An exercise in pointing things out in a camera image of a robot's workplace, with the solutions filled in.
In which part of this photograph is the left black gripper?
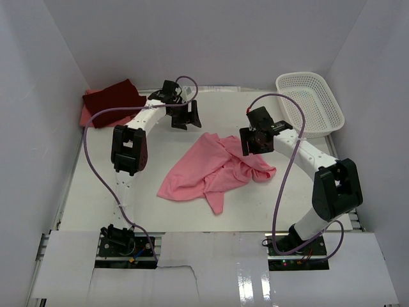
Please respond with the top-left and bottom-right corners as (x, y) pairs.
(168, 100), (201, 130)

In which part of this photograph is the pink t shirt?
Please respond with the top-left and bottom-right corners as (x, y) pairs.
(157, 132), (277, 215)

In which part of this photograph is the white perforated plastic basket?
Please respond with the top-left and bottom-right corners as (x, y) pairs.
(275, 72), (345, 138)

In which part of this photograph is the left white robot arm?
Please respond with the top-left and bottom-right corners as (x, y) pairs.
(109, 76), (201, 245)

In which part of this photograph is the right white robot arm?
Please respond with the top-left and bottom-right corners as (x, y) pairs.
(239, 107), (363, 256)

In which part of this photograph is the folded dark red t shirt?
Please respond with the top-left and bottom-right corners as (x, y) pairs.
(82, 79), (147, 128)

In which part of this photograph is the folded salmon t shirt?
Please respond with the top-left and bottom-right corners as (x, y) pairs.
(79, 89), (98, 127)

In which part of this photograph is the white paper sheet front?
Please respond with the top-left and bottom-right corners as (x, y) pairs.
(32, 231), (398, 306)

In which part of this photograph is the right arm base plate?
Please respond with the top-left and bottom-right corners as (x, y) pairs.
(261, 235), (330, 272)

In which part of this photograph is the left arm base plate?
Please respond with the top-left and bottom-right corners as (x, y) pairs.
(95, 224), (158, 269)

